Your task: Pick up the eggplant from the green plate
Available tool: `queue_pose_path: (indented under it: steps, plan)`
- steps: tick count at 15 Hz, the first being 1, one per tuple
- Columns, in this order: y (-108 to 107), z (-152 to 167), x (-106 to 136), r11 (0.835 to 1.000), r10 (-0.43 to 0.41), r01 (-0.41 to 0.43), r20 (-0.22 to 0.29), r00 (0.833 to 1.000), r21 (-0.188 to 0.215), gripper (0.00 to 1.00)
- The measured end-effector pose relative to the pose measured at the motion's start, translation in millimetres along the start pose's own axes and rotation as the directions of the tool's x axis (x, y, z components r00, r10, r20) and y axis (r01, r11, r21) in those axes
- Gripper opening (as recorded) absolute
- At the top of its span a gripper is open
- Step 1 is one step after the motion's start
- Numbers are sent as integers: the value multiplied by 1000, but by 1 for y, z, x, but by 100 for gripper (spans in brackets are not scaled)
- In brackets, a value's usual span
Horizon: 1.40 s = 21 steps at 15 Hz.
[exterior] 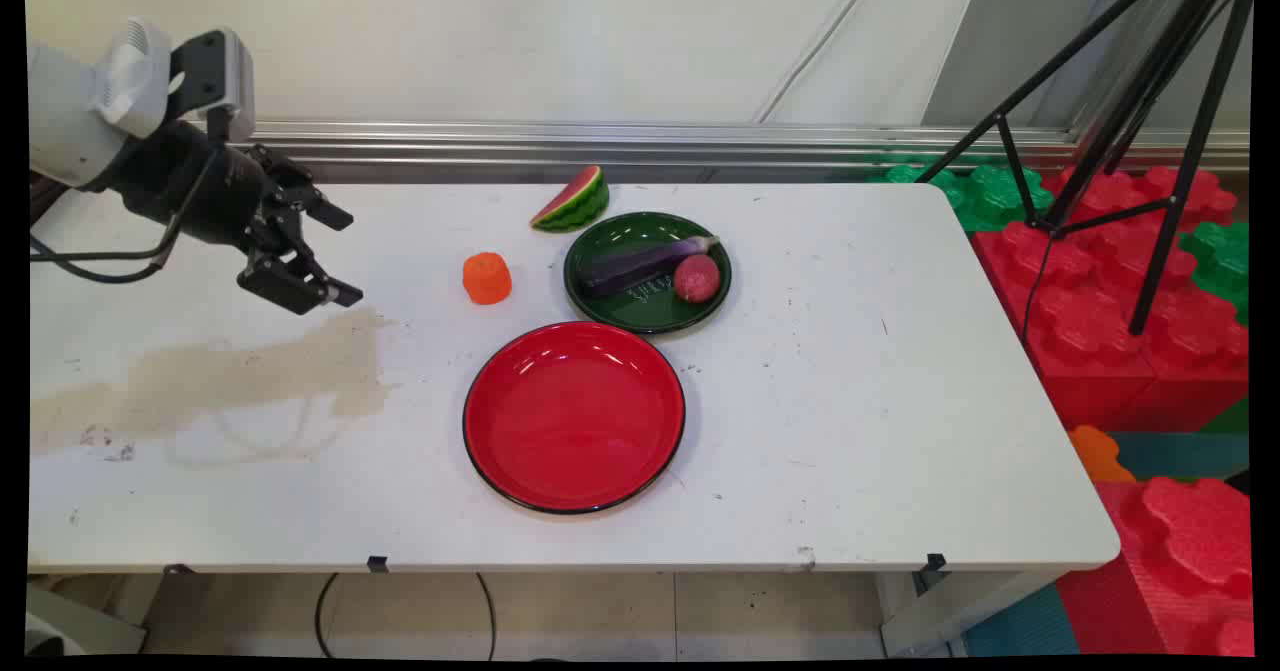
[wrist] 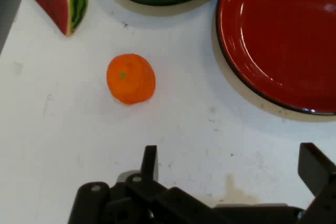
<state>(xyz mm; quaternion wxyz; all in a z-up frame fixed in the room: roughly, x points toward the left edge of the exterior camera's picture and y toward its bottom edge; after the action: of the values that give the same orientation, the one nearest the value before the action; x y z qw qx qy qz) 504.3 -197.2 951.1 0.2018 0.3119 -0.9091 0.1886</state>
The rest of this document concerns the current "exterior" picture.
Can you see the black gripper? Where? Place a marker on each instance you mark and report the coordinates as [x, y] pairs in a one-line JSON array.
[[190, 186]]

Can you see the purple toy eggplant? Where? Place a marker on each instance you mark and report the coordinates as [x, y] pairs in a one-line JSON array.
[[630, 264]]

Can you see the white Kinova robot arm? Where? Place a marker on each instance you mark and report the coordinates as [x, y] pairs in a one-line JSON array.
[[70, 121]]

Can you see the orange toy carrot piece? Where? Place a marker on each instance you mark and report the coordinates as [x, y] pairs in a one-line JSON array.
[[487, 279]]

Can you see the toy watermelon slice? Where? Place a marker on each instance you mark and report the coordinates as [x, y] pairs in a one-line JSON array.
[[575, 203]]

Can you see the red round plate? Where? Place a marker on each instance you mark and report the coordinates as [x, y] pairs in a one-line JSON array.
[[573, 416]]

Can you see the green round plate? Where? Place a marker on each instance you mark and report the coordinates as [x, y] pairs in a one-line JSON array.
[[625, 309]]

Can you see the black table clamp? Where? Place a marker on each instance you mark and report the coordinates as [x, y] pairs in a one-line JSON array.
[[935, 563], [377, 564]]

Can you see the red toy apple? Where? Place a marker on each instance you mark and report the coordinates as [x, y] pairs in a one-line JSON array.
[[697, 279]]

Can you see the green foam block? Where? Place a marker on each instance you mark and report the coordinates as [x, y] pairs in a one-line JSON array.
[[985, 196], [1222, 261]]

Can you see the white table leg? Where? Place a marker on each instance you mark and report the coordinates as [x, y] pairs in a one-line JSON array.
[[950, 611]]

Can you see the orange foam block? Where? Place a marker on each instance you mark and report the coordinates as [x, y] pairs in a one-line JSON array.
[[1098, 456]]

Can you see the black tripod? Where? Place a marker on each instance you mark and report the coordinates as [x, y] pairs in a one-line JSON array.
[[1180, 41]]

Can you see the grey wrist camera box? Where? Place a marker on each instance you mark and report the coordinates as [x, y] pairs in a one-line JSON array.
[[222, 76]]

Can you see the aluminium wall rail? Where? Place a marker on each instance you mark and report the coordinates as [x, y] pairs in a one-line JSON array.
[[600, 146]]

